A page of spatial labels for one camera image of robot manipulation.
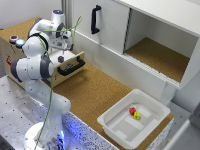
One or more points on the blue button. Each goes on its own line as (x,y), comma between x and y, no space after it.
(20,42)

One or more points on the red button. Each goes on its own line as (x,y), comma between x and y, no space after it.
(13,38)

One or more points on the white plastic box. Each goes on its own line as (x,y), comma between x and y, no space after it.
(146,110)

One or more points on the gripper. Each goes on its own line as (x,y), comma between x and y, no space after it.
(62,39)

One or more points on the white cabinet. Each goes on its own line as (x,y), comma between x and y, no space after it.
(156,40)

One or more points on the purple block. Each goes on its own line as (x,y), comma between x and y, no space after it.
(60,59)

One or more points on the wooden drawer box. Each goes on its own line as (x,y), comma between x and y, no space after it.
(10,50)

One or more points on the white sliding door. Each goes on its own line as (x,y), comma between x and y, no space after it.
(111,26)

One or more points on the wooden drawer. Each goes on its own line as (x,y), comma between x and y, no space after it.
(74,56)

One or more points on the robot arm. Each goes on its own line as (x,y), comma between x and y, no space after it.
(35,68)

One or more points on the yellow block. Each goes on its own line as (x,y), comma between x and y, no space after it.
(136,115)

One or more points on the pink block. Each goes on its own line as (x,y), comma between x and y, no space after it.
(132,110)

